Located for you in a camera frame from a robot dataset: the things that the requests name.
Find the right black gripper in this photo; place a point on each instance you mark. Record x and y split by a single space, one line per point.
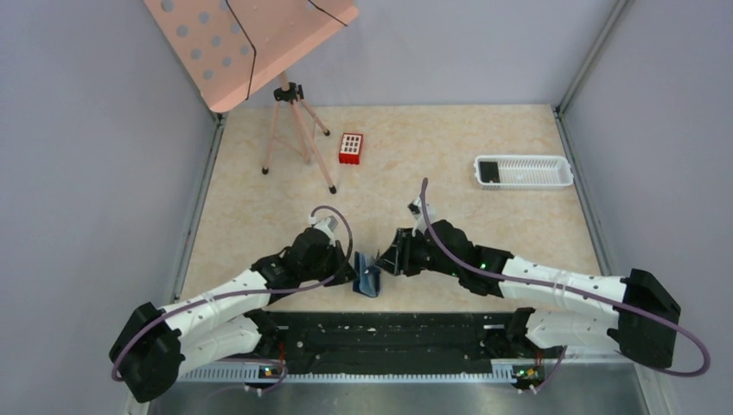
400 253

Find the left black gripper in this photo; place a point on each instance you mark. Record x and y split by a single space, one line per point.
344 270

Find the dark blue leather card holder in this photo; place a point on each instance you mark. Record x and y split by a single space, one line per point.
368 281

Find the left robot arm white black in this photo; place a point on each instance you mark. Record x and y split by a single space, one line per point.
157 346

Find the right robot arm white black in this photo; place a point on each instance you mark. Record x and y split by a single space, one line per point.
622 314

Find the black card in basket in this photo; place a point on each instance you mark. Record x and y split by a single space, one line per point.
488 172

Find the red box with white grid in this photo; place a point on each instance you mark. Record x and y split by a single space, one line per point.
351 148

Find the white plastic slotted basket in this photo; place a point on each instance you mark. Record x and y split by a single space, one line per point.
528 172

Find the pink tripod stand legs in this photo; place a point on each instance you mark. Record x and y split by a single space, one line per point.
305 123

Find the pink perforated music stand desk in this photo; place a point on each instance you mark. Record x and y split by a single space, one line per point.
231 49

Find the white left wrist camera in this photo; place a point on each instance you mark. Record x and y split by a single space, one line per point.
326 225

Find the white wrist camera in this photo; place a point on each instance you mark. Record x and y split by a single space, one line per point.
326 225
417 210

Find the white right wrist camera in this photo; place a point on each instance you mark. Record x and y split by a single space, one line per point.
417 210

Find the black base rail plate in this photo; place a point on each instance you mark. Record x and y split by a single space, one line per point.
391 343

